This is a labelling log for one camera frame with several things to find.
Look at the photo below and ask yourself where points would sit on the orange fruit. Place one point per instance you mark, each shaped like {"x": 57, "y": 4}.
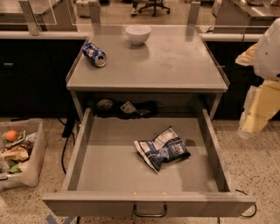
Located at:
{"x": 11, "y": 135}

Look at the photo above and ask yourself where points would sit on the blue soda can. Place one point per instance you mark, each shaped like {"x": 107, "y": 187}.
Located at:
{"x": 94, "y": 55}

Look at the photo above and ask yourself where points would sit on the metal drawer handle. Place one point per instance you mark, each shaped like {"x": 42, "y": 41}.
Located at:
{"x": 150, "y": 211}

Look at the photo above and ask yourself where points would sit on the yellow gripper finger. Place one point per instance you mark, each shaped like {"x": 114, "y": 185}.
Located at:
{"x": 261, "y": 104}
{"x": 247, "y": 58}

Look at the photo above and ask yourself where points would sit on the white label tag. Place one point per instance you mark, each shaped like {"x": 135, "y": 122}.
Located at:
{"x": 128, "y": 108}

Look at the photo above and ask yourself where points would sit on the open grey top drawer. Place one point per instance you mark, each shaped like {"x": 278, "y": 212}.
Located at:
{"x": 106, "y": 175}

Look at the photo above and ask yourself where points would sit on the clear plastic storage bin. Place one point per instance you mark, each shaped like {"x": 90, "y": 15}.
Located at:
{"x": 32, "y": 137}

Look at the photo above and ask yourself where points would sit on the green item in bin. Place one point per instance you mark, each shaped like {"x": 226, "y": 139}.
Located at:
{"x": 14, "y": 169}

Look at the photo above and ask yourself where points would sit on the crumpled snack bag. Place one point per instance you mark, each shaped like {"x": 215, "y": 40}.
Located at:
{"x": 18, "y": 153}

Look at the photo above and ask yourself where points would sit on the person's white shoe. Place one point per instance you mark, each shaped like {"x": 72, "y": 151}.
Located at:
{"x": 133, "y": 12}

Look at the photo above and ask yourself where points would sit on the black office chair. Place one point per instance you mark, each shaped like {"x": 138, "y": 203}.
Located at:
{"x": 154, "y": 4}

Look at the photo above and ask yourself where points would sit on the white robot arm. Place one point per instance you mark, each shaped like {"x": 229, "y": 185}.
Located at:
{"x": 267, "y": 58}

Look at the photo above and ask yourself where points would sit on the grey metal counter cabinet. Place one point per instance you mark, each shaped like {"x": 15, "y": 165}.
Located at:
{"x": 174, "y": 59}

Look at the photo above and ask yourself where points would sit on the blue chip bag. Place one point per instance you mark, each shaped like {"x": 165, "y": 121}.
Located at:
{"x": 164, "y": 148}

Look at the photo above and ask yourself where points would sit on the black items behind drawer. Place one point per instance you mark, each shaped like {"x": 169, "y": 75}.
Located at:
{"x": 106, "y": 108}

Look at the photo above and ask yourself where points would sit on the white bowl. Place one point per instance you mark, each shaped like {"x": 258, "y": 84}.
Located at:
{"x": 138, "y": 33}

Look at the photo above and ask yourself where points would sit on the blue floor tape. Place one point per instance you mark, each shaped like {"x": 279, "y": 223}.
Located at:
{"x": 50, "y": 219}

